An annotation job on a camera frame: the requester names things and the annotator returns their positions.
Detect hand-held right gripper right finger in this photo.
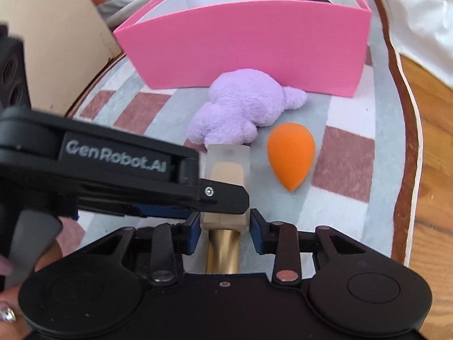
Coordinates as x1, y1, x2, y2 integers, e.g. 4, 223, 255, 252
249, 210, 381, 287

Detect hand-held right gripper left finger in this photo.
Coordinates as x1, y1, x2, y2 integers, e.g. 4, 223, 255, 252
76, 212, 203, 286

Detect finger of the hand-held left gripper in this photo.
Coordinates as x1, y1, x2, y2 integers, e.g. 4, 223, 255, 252
53, 117, 250, 220

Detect beige foundation bottle gold cap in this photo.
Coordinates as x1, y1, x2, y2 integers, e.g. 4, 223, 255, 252
200, 144, 251, 275

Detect pink cardboard box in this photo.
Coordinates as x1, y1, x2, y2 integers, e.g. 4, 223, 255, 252
113, 0, 372, 97

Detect person's left hand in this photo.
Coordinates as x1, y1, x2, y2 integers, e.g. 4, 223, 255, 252
0, 243, 64, 340

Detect orange makeup sponge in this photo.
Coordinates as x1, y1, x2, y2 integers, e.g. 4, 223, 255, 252
267, 122, 316, 192

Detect beige wooden board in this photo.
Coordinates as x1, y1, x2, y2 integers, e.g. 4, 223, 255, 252
0, 0, 124, 116

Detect purple plush toy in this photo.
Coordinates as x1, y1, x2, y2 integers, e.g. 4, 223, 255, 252
187, 70, 308, 147

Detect white bed skirt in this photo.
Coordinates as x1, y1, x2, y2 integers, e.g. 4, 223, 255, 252
371, 0, 453, 91

